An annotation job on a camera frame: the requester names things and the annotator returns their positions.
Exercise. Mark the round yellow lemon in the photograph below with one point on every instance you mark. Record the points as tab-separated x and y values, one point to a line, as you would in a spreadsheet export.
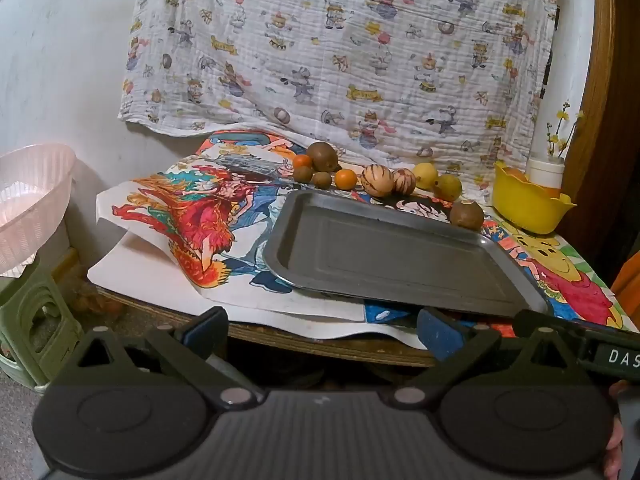
425	175

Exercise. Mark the oblong yellow fruit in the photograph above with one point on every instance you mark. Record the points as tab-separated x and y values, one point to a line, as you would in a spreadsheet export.
448	188

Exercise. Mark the yellow plastic bowl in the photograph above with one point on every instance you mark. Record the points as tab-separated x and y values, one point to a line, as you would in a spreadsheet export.
530	210

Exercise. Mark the metal tray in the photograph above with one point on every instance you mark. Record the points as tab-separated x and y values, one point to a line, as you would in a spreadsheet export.
380	255

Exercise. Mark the small orange tangerine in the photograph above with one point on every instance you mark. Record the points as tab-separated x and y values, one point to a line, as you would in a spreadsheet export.
302	161
346	179

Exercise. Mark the dragon drawing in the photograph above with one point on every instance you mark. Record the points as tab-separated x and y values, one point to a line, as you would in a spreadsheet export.
175	210

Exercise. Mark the green plastic stool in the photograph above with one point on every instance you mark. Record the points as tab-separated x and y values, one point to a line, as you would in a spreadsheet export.
30	310

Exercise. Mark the striped round fruit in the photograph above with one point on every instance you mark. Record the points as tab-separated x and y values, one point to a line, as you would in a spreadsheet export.
376	180
404	182

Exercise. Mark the large brown kiwi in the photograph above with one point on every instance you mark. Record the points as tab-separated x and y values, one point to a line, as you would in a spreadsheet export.
323	156

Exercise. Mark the person's right hand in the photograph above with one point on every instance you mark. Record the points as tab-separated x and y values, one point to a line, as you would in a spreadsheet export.
612	452

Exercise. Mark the orange cloth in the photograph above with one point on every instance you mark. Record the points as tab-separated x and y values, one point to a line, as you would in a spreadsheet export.
628	280

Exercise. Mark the pink plastic basket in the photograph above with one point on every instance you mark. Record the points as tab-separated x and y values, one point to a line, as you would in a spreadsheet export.
30	200

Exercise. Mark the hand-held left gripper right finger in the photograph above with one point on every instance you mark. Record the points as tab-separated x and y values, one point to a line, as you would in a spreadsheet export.
442	335

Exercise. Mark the wooden headboard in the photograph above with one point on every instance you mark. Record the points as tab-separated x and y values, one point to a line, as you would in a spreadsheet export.
610	110

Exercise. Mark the small brown kiwi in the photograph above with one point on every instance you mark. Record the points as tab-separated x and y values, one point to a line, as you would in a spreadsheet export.
302	174
321	180

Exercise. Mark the white printed blanket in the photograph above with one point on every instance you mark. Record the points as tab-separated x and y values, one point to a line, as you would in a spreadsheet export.
350	60

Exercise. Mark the white paper sheet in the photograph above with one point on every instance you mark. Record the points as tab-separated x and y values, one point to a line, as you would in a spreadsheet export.
125	270

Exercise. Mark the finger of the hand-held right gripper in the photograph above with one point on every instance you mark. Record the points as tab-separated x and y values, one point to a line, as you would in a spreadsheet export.
570	331

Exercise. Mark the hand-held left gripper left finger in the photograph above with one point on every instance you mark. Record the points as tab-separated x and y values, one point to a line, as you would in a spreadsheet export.
205	330

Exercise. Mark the white and orange jar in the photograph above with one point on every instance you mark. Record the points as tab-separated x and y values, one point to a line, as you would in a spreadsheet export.
546	172

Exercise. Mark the orange fruit in bowl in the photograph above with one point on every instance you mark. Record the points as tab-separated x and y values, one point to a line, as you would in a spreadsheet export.
515	173

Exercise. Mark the yellow flower stems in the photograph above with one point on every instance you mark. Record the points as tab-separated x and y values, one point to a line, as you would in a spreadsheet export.
562	132

